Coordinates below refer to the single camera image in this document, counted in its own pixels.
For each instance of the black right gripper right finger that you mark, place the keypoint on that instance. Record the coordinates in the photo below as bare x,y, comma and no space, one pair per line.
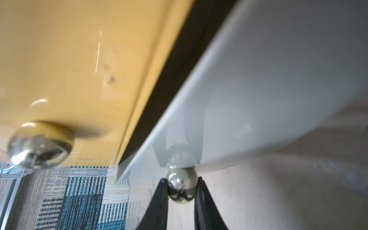
206,214

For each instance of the grey green drawer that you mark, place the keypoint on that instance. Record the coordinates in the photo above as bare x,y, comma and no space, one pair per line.
273,72

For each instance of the yellow drawer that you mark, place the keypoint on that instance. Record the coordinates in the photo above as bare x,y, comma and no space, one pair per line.
89,66

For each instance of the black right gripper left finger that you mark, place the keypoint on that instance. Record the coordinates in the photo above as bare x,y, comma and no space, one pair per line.
155,217

